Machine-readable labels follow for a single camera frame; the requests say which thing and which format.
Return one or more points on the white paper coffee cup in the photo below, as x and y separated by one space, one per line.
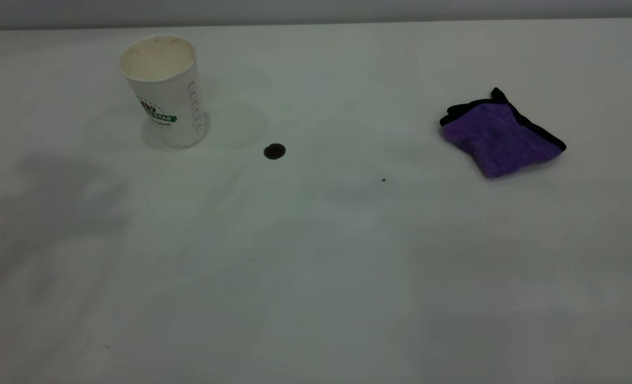
169 101

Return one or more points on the purple cloth with black edge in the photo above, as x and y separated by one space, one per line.
500 141

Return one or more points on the dark brown liquid stain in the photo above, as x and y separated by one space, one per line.
274 152

